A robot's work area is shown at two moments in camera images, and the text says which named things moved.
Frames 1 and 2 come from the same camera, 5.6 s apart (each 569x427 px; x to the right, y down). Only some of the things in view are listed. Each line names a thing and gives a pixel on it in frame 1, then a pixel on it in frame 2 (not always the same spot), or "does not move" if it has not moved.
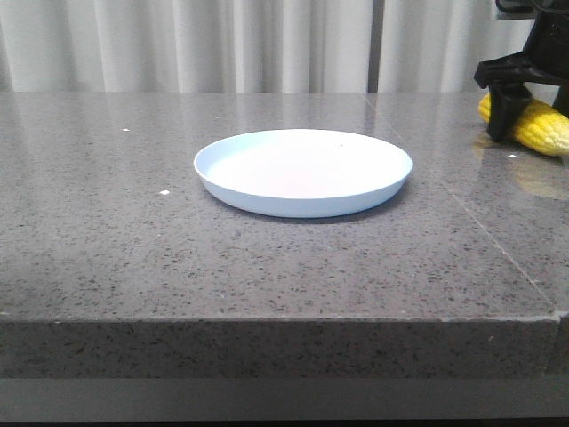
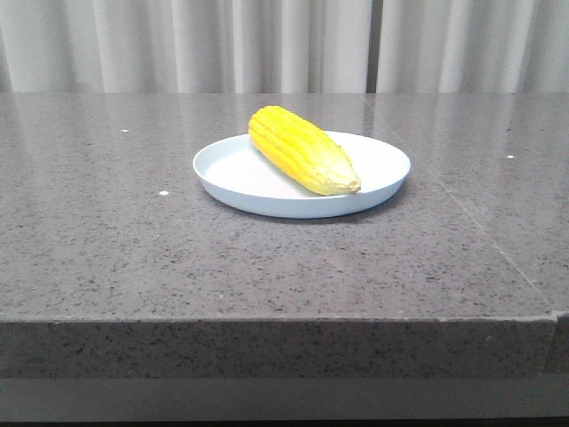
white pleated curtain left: (185, 46) does not move
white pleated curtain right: (436, 45) does not move
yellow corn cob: (541, 129) → (303, 150)
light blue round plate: (303, 173) does not move
